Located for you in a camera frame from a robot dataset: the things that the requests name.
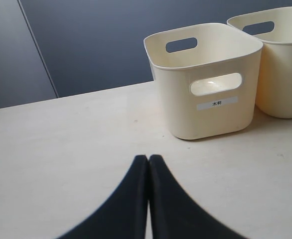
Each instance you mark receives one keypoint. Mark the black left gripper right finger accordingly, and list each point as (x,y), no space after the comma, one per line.
(174,214)

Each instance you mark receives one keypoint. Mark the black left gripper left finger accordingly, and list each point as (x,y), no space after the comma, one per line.
(124,214)

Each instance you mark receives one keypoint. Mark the cream left plastic bin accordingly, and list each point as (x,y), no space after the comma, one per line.
(207,76)

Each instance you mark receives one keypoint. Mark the cream plastic bin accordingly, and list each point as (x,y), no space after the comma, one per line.
(207,76)
(274,91)

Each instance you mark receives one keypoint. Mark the cream middle plastic bin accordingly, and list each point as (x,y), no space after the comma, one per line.
(274,91)

